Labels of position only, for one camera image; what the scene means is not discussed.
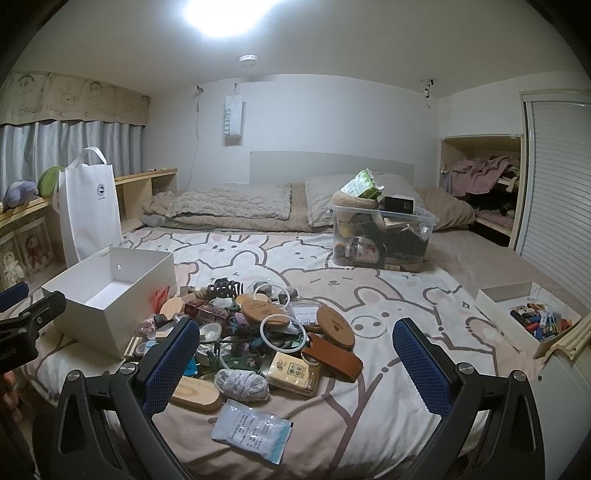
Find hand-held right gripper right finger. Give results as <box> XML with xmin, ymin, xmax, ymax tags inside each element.
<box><xmin>392</xmin><ymin>318</ymin><xmax>543</xmax><ymax>480</ymax></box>

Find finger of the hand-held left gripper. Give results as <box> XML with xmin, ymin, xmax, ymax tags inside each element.
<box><xmin>0</xmin><ymin>291</ymin><xmax>67</xmax><ymax>344</ymax></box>
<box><xmin>0</xmin><ymin>282</ymin><xmax>30</xmax><ymax>315</ymax></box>

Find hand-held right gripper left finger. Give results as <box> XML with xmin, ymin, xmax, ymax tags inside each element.
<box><xmin>46</xmin><ymin>318</ymin><xmax>201</xmax><ymax>480</ymax></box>

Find dark red box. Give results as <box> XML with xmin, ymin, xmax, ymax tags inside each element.
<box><xmin>185</xmin><ymin>299</ymin><xmax>230</xmax><ymax>325</ymax></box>

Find pile of small colourful items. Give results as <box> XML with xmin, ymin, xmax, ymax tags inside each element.
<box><xmin>510</xmin><ymin>302</ymin><xmax>574</xmax><ymax>343</ymax></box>

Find person's left hand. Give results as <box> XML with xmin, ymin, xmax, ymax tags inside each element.
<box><xmin>0</xmin><ymin>371</ymin><xmax>21</xmax><ymax>418</ymax></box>

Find oval wooden board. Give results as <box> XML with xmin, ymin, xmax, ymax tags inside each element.
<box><xmin>170</xmin><ymin>376</ymin><xmax>223</xmax><ymax>413</ymax></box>

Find framed pictures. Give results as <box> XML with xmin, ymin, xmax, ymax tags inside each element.
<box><xmin>0</xmin><ymin>217</ymin><xmax>52</xmax><ymax>289</ymax></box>

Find round wooden lid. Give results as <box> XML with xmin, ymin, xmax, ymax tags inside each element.
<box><xmin>159</xmin><ymin>298</ymin><xmax>188</xmax><ymax>320</ymax></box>

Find grey knitted scrunchie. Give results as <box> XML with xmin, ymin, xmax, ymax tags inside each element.
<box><xmin>215</xmin><ymin>368</ymin><xmax>270</xmax><ymax>402</ymax></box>

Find printed blanket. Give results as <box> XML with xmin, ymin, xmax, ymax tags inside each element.
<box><xmin>23</xmin><ymin>228</ymin><xmax>546</xmax><ymax>480</ymax></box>

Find brown leather case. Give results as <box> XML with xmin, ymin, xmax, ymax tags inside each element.
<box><xmin>301</xmin><ymin>333</ymin><xmax>365</xmax><ymax>382</ymax></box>

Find black hair claw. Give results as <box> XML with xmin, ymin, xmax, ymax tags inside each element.
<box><xmin>206</xmin><ymin>277</ymin><xmax>245</xmax><ymax>302</ymax></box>

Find white tray box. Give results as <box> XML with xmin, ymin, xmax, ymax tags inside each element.
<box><xmin>475</xmin><ymin>282</ymin><xmax>583</xmax><ymax>360</ymax></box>

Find white and blue packet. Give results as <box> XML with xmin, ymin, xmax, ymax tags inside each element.
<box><xmin>211</xmin><ymin>399</ymin><xmax>294</xmax><ymax>465</ymax></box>

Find purple plush toy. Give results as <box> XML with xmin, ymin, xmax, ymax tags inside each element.
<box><xmin>4</xmin><ymin>181</ymin><xmax>40</xmax><ymax>209</ymax></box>

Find white tote bag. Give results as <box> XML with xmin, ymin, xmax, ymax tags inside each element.
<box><xmin>52</xmin><ymin>147</ymin><xmax>123</xmax><ymax>269</ymax></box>

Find yellow card box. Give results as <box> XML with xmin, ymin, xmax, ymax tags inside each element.
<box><xmin>265</xmin><ymin>352</ymin><xmax>322</xmax><ymax>397</ymax></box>

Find green plush toy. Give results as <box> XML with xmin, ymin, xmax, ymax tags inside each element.
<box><xmin>38</xmin><ymin>165</ymin><xmax>66</xmax><ymax>197</ymax></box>

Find clear plastic storage bin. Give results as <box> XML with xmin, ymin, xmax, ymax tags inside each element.
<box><xmin>329</xmin><ymin>203</ymin><xmax>439</xmax><ymax>273</ymax></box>

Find cream ribbed panel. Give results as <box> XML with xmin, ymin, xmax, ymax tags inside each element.
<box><xmin>544</xmin><ymin>314</ymin><xmax>591</xmax><ymax>360</ymax></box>

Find grey curtain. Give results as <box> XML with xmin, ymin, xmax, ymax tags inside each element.
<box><xmin>0</xmin><ymin>121</ymin><xmax>144</xmax><ymax>204</ymax></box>

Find tan pillow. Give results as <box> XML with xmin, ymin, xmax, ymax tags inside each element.
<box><xmin>414</xmin><ymin>187</ymin><xmax>476</xmax><ymax>231</ymax></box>

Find black box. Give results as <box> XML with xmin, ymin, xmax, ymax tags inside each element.
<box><xmin>381</xmin><ymin>196</ymin><xmax>416</xmax><ymax>216</ymax></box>

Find wooden shelf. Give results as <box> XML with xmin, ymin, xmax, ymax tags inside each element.
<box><xmin>0</xmin><ymin>168</ymin><xmax>178</xmax><ymax>296</ymax></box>

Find folded grey quilt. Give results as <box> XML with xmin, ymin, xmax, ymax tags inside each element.
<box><xmin>141</xmin><ymin>185</ymin><xmax>293</xmax><ymax>223</ymax></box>

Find green snack packet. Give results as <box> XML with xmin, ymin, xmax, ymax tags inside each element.
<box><xmin>341</xmin><ymin>169</ymin><xmax>385</xmax><ymax>200</ymax></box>

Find grey pillow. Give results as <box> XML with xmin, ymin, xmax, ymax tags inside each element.
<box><xmin>305</xmin><ymin>173</ymin><xmax>416</xmax><ymax>228</ymax></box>

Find pile of clothes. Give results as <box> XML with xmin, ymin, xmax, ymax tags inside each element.
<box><xmin>441</xmin><ymin>156</ymin><xmax>520</xmax><ymax>198</ymax></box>

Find beige printed valance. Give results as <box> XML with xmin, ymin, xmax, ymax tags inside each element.
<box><xmin>0</xmin><ymin>71</ymin><xmax>151</xmax><ymax>128</ymax></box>

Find white slatted door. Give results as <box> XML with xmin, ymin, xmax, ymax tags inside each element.
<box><xmin>512</xmin><ymin>90</ymin><xmax>591</xmax><ymax>298</ymax></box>

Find white headboard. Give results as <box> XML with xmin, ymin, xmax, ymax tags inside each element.
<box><xmin>249</xmin><ymin>151</ymin><xmax>416</xmax><ymax>195</ymax></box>

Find hanging white sweet sign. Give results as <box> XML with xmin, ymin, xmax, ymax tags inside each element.
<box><xmin>223</xmin><ymin>83</ymin><xmax>246</xmax><ymax>140</ymax></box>

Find ceiling lamp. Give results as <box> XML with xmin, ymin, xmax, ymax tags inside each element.
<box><xmin>178</xmin><ymin>0</ymin><xmax>267</xmax><ymax>38</ymax></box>

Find small white ring lid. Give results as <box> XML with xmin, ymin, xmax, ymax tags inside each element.
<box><xmin>253</xmin><ymin>282</ymin><xmax>292</xmax><ymax>309</ymax></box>

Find white wall cable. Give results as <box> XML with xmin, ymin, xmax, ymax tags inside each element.
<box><xmin>190</xmin><ymin>84</ymin><xmax>205</xmax><ymax>188</ymax></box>

